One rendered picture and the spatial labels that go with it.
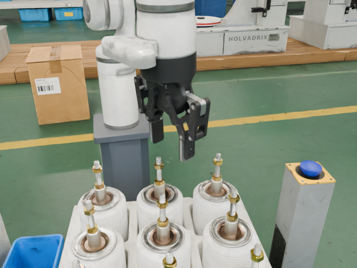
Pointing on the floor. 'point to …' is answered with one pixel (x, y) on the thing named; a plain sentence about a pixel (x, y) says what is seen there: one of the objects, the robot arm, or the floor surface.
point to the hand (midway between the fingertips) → (170, 142)
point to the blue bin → (35, 252)
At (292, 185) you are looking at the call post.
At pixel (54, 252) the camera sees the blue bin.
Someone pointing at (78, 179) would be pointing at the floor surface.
